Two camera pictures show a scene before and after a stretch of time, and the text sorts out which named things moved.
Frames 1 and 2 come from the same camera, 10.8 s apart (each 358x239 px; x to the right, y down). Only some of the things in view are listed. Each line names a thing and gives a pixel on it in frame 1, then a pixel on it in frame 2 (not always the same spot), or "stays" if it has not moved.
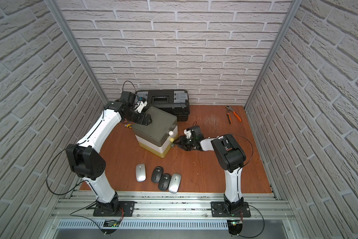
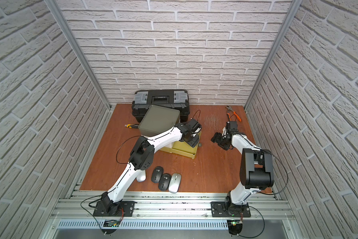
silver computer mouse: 140,172 stays
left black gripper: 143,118 → 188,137
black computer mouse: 157,174 stays
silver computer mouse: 174,182 stays
